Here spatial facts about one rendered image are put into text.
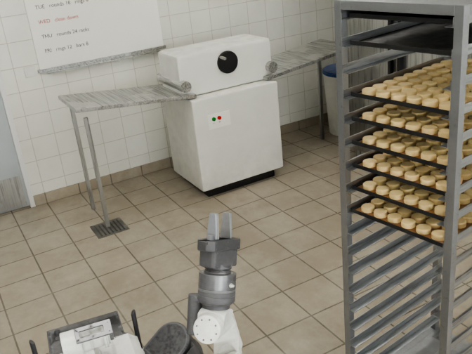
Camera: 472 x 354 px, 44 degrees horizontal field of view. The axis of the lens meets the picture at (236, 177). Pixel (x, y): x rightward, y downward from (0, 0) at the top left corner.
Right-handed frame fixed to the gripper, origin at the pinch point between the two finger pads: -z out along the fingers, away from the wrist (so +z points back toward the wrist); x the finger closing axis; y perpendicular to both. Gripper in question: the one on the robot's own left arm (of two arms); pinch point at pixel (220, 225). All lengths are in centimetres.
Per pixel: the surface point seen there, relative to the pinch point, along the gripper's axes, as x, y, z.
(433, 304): -175, 14, 48
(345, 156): -87, 16, -19
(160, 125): -274, 318, -47
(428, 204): -91, -14, -4
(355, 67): -80, 11, -50
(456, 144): -73, -29, -24
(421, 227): -93, -11, 4
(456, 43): -62, -31, -51
